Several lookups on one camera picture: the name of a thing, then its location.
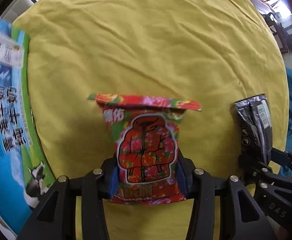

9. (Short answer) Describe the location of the black snack bag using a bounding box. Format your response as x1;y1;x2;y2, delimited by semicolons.
234;94;273;166

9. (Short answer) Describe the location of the red floral snack bag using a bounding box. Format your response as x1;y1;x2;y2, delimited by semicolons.
88;93;201;205

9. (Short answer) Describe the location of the blue green milk carton box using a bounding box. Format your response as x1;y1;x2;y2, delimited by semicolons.
0;19;55;239

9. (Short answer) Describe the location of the dark wooden chair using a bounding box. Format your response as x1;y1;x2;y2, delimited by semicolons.
262;13;292;55

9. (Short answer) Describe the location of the yellow table cloth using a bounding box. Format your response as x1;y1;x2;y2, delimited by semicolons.
12;0;290;240

